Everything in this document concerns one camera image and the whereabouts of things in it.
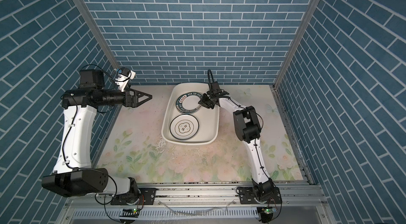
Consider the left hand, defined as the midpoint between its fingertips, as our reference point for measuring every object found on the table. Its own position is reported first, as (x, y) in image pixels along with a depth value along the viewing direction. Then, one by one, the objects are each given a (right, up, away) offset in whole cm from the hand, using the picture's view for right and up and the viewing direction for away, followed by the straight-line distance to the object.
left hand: (146, 95), depth 67 cm
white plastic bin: (+26, -15, +35) cm, 46 cm away
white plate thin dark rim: (+11, -19, +29) cm, 37 cm away
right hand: (+19, -3, +37) cm, 41 cm away
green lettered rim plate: (+12, -4, +42) cm, 44 cm away
